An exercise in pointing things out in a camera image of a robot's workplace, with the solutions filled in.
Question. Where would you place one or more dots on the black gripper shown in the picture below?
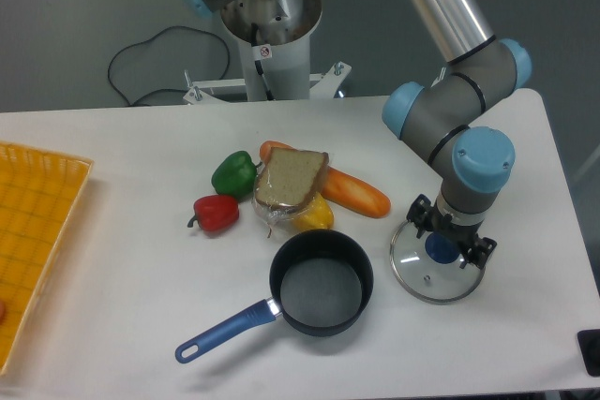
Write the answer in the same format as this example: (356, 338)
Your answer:
(456, 227)

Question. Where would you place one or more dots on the glass lid blue knob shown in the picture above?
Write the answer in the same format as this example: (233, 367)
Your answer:
(430, 267)

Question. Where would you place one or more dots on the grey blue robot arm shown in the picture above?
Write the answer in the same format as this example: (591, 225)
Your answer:
(436, 122)

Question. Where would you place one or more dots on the orange baguette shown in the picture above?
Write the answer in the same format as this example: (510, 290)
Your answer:
(343, 189)

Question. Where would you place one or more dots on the yellow bell pepper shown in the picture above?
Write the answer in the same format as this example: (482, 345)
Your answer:
(317, 216)

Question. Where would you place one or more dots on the wrapped bread slice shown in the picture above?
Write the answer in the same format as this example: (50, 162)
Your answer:
(286, 185)

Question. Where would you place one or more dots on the black corner device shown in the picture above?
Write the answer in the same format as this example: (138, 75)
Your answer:
(588, 341)

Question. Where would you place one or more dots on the green bell pepper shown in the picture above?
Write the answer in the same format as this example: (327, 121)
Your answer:
(236, 175)

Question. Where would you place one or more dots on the red bell pepper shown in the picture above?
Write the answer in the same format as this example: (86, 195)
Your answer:
(214, 213)

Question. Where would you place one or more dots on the yellow plastic basket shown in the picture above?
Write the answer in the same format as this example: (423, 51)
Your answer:
(39, 192)

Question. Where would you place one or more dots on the black saucepan blue handle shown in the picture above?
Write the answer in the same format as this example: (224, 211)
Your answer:
(320, 281)

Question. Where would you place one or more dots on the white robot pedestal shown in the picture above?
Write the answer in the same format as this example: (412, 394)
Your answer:
(276, 53)

